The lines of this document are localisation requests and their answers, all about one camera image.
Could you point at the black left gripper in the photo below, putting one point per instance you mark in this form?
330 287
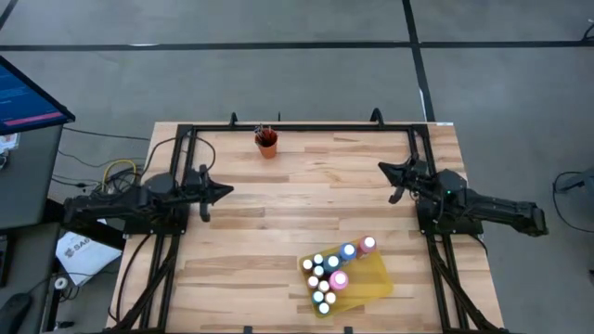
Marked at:
204 213

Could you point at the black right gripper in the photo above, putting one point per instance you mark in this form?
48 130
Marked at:
415 178

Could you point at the grey desk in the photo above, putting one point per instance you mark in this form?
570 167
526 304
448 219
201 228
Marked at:
28 185

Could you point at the black computer mouse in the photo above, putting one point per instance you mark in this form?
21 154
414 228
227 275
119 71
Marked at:
14 311

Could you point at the white table label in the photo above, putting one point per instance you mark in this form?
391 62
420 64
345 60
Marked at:
445 124

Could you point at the large pink paint bottle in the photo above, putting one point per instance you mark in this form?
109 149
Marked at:
339 280

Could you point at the black desk beam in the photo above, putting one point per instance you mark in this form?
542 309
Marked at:
93 234

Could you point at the white printed paper sheet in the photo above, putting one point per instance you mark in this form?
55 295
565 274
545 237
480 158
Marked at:
83 257

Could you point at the grey stand leg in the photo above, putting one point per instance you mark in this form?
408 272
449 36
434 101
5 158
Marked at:
580 182

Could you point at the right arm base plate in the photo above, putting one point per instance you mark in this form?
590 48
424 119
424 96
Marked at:
429 228

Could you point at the black aluminium table frame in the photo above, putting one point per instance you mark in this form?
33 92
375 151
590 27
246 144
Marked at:
301 126

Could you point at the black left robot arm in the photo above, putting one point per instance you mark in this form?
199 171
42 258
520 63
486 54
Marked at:
107 204

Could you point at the white tape roll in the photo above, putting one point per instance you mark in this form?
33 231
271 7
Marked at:
56 283

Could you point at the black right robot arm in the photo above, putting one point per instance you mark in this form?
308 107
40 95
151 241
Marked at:
492 209

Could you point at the computer monitor blue screen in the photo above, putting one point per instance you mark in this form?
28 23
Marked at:
23 102

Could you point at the yellow translucent plastic tray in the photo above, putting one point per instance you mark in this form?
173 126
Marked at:
366 283

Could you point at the white paper note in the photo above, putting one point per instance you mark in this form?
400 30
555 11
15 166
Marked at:
8 143

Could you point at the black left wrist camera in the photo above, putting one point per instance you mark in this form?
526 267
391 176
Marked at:
192 182

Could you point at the orange plastic cup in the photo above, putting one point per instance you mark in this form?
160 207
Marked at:
268 150

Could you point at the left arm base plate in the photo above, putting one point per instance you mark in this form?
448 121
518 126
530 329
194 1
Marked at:
139 228

